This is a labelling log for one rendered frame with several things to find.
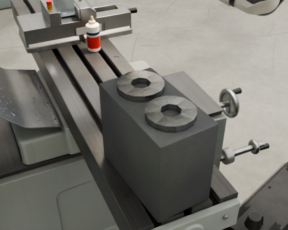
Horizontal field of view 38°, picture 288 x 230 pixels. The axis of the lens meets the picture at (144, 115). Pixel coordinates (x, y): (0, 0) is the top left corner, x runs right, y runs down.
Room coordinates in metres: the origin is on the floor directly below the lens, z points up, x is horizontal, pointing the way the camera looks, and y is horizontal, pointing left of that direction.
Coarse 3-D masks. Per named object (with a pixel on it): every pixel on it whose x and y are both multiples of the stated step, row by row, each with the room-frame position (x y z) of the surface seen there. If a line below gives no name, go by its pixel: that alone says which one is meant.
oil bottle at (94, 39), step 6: (90, 24) 1.15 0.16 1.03; (96, 24) 1.16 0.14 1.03; (90, 30) 1.14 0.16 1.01; (96, 30) 1.15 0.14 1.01; (90, 36) 1.14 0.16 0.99; (96, 36) 1.15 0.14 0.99; (90, 42) 1.14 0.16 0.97; (96, 42) 1.15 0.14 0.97; (90, 48) 1.14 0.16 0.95; (96, 48) 1.14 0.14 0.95
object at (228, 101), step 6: (222, 90) 1.32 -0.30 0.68; (228, 90) 1.30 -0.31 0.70; (234, 90) 1.30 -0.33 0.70; (240, 90) 1.30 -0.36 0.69; (222, 96) 1.33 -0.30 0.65; (228, 96) 1.29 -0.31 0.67; (234, 96) 1.27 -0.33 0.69; (222, 102) 1.28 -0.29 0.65; (228, 102) 1.28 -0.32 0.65; (234, 102) 1.25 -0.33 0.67; (222, 108) 1.31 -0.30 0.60; (228, 108) 1.28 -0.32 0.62; (234, 108) 1.25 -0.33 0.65; (228, 114) 1.27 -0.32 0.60; (234, 114) 1.24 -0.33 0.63
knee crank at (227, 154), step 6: (252, 144) 1.18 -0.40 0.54; (258, 144) 1.17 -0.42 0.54; (264, 144) 1.19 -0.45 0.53; (222, 150) 1.14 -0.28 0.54; (228, 150) 1.13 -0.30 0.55; (234, 150) 1.15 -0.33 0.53; (240, 150) 1.15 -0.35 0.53; (246, 150) 1.15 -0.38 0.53; (252, 150) 1.16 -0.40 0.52; (258, 150) 1.16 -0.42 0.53; (222, 156) 1.12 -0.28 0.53; (228, 156) 1.11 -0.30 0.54; (234, 156) 1.11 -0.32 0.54; (228, 162) 1.10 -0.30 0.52
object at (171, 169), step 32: (128, 96) 0.62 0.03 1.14; (160, 96) 0.64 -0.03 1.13; (128, 128) 0.58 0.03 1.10; (160, 128) 0.54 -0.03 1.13; (192, 128) 0.54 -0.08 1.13; (128, 160) 0.58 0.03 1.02; (160, 160) 0.50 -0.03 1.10; (192, 160) 0.53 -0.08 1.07; (160, 192) 0.50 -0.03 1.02; (192, 192) 0.53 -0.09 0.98
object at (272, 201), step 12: (276, 180) 0.94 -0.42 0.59; (264, 192) 0.89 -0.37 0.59; (276, 192) 0.89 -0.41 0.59; (252, 204) 0.84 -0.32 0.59; (264, 204) 0.84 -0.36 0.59; (276, 204) 0.84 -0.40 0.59; (240, 216) 0.78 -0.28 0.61; (252, 216) 0.75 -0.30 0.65; (264, 216) 0.78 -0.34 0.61; (276, 216) 0.80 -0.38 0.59; (228, 228) 0.75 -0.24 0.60; (240, 228) 0.74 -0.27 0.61; (252, 228) 0.73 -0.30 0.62; (264, 228) 0.74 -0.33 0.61; (276, 228) 0.75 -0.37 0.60
